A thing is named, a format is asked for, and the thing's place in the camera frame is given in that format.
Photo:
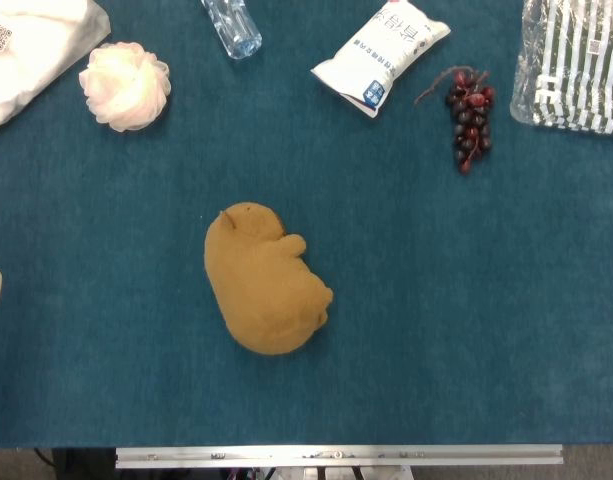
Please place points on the clear plastic water bottle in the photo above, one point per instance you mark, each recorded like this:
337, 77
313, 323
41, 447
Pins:
236, 27

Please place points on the white packaged folded garment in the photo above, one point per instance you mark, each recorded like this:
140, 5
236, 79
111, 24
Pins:
26, 70

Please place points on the white printed snack pack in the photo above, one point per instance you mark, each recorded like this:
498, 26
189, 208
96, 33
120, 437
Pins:
381, 55

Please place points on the green striped shirt in bag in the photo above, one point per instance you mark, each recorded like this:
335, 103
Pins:
571, 65

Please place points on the aluminium profile rail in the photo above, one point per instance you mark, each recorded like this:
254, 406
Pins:
336, 456

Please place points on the brown plush toy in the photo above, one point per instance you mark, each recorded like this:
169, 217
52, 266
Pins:
261, 285

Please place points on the blue felt table mat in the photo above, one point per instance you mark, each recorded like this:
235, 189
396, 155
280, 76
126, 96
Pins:
436, 300

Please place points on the pale pink bath pouf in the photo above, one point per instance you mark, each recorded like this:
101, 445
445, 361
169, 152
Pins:
126, 87

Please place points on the dark red grape bunch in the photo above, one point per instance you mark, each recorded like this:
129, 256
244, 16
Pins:
468, 120

